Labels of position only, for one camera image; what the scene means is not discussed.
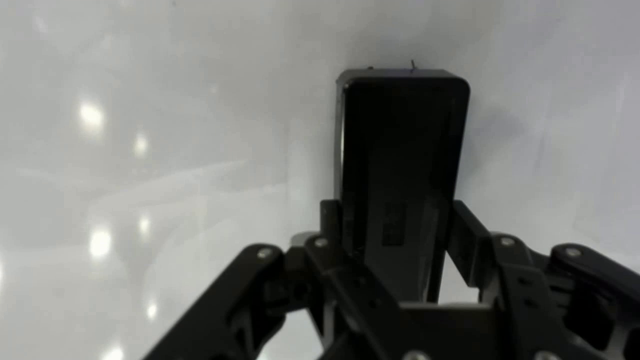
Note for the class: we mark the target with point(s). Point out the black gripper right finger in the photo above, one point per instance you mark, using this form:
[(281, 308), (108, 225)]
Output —
[(540, 300)]

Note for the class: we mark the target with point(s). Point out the black whiteboard eraser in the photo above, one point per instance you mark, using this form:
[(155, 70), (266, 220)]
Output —
[(400, 173)]

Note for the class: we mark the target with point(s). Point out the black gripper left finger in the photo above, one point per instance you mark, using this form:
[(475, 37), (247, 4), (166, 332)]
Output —
[(220, 320)]

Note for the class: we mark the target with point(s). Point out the large black-framed whiteboard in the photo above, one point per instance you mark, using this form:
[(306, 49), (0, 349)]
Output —
[(166, 100)]

